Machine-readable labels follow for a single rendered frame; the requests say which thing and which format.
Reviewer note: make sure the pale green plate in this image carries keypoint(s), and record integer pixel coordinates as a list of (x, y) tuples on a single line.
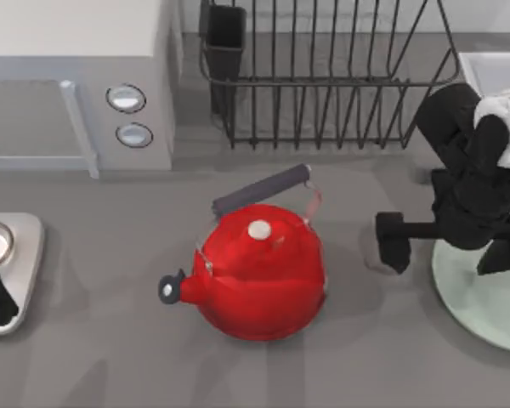
[(463, 297)]

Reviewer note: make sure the red kettle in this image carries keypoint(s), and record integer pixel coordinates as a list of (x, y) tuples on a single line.
[(259, 276)]

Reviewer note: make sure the black utensil holder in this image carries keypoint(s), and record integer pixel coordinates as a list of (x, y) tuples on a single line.
[(223, 38)]

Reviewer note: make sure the small round microwave knob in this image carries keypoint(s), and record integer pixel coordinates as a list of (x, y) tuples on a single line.
[(134, 134)]

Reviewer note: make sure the pale microwave oven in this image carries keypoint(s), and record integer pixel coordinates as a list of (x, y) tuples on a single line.
[(161, 64)]

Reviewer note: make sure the large round microwave knob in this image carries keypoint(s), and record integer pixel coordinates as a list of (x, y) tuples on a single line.
[(126, 98)]

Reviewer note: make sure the grey metal stove plate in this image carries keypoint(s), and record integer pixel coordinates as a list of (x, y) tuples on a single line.
[(27, 263)]

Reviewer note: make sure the grey microwave door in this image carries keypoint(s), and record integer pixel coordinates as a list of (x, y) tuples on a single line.
[(25, 119)]

